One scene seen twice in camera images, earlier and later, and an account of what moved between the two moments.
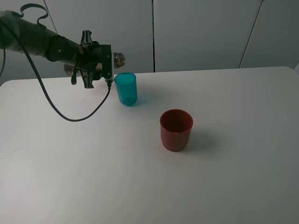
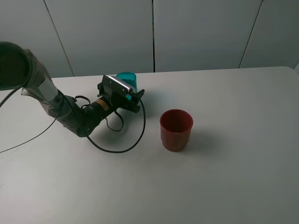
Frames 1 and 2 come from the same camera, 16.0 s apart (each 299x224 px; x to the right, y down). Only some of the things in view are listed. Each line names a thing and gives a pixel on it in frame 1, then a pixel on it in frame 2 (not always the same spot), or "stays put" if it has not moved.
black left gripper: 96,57 -> 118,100
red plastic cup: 176,125 stays put
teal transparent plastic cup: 126,86 stays put
